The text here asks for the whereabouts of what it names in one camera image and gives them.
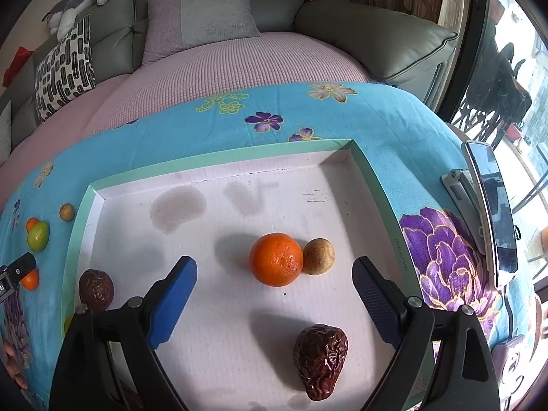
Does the white tray with teal rim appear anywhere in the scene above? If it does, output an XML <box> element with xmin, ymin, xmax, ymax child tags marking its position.
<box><xmin>60</xmin><ymin>139</ymin><xmax>418</xmax><ymax>410</ymax></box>

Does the orange tangerine with stem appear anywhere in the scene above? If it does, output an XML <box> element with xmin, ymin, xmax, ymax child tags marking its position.
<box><xmin>21</xmin><ymin>268</ymin><xmax>40</xmax><ymax>290</ymax></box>

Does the grey white plush toy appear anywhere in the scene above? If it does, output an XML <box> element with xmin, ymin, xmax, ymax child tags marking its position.
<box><xmin>42</xmin><ymin>0</ymin><xmax>109</xmax><ymax>42</ymax></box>

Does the dark wrinkled date fruit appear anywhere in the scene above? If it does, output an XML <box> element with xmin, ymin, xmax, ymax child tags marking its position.
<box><xmin>292</xmin><ymin>324</ymin><xmax>348</xmax><ymax>402</ymax></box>

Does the phone on grey stand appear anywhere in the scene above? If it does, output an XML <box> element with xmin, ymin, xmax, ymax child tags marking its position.
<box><xmin>441</xmin><ymin>140</ymin><xmax>518</xmax><ymax>290</ymax></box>

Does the red bag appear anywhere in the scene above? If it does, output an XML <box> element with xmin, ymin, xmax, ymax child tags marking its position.
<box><xmin>2</xmin><ymin>47</ymin><xmax>34</xmax><ymax>87</ymax></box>

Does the black white patterned cushion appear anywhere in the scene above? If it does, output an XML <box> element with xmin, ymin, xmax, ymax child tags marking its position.
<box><xmin>34</xmin><ymin>15</ymin><xmax>96</xmax><ymax>123</ymax></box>

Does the purple grey cushion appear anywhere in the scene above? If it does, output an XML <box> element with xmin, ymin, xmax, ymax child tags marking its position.
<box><xmin>142</xmin><ymin>0</ymin><xmax>259</xmax><ymax>66</ymax></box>

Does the green mango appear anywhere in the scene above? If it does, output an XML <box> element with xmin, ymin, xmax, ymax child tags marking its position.
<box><xmin>27</xmin><ymin>221</ymin><xmax>49</xmax><ymax>253</ymax></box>

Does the small brown longan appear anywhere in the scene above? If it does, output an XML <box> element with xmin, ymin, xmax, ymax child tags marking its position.
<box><xmin>59</xmin><ymin>203</ymin><xmax>75</xmax><ymax>222</ymax></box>

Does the blue floral tablecloth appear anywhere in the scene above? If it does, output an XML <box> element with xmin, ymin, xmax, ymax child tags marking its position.
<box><xmin>1</xmin><ymin>78</ymin><xmax>534</xmax><ymax>410</ymax></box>

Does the light grey cushion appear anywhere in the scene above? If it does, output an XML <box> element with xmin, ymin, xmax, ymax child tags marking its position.
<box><xmin>0</xmin><ymin>101</ymin><xmax>12</xmax><ymax>165</ymax></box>

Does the small orange tangerine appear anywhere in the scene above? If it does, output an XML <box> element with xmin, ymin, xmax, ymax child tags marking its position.
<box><xmin>25</xmin><ymin>217</ymin><xmax>40</xmax><ymax>232</ymax></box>

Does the yellow-green mango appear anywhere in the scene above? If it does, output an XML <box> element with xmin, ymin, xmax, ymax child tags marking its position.
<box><xmin>63</xmin><ymin>315</ymin><xmax>73</xmax><ymax>335</ymax></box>

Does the brown round fruit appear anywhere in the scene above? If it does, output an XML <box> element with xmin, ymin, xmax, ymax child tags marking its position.
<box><xmin>303</xmin><ymin>238</ymin><xmax>335</xmax><ymax>276</ymax></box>

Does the pink sofa cover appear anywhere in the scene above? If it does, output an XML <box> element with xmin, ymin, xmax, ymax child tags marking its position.
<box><xmin>1</xmin><ymin>32</ymin><xmax>371</xmax><ymax>202</ymax></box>

